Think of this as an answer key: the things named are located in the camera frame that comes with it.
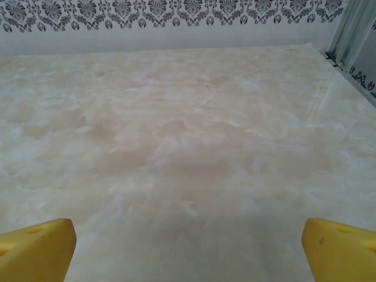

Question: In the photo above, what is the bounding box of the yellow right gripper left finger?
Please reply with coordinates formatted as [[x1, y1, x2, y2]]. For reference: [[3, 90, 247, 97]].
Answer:
[[0, 218, 78, 282]]

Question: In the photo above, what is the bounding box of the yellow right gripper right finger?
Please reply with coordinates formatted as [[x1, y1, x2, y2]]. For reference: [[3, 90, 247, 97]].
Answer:
[[301, 217, 376, 282]]

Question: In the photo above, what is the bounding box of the aluminium frame corner post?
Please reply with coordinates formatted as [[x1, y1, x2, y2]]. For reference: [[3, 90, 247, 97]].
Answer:
[[325, 0, 376, 74]]

